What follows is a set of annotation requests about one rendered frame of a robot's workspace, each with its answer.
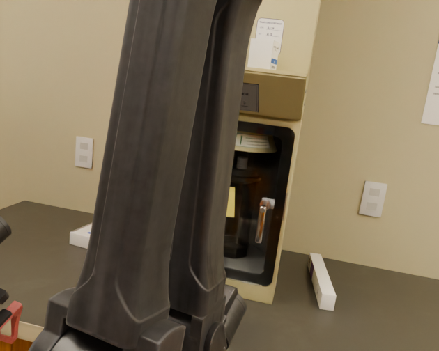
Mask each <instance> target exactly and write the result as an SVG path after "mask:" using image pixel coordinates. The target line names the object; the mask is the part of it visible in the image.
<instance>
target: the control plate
mask: <svg viewBox="0 0 439 351"><path fill-rule="evenodd" d="M244 101H246V102H247V104H243V102H244ZM240 110H243V111H253V112H259V85H258V84H249V83H243V85H242V96H241V102H240Z"/></svg>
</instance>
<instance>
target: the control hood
mask: <svg viewBox="0 0 439 351"><path fill-rule="evenodd" d="M307 79H308V76H307V75H306V73H301V72H289V71H282V70H270V69H263V68H251V67H245V73H244V79H243V83H249V84H258V85H259V112H253V111H243V110H240V112H239V113H245V114H255V115H260V116H270V117H276V118H286V119H291V120H300V119H301V118H302V110H303V105H304V101H305V93H306V92H307V90H306V87H307Z"/></svg>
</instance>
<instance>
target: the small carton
mask: <svg viewBox="0 0 439 351"><path fill-rule="evenodd" d="M279 44H280V43H279V42H277V41H275V40H266V39H257V38H251V42H250V48H249V58H248V64H247V67H251V68H263V69H270V70H276V68H277V59H278V53H279Z"/></svg>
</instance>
